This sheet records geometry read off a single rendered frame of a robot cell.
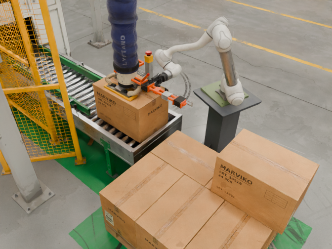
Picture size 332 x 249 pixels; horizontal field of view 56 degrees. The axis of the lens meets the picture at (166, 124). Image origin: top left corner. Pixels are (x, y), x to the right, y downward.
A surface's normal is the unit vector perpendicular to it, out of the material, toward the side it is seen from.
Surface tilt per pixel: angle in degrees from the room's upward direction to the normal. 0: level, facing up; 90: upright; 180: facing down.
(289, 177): 0
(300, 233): 0
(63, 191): 0
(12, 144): 90
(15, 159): 90
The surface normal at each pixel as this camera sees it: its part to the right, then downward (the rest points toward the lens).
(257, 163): 0.02, -0.76
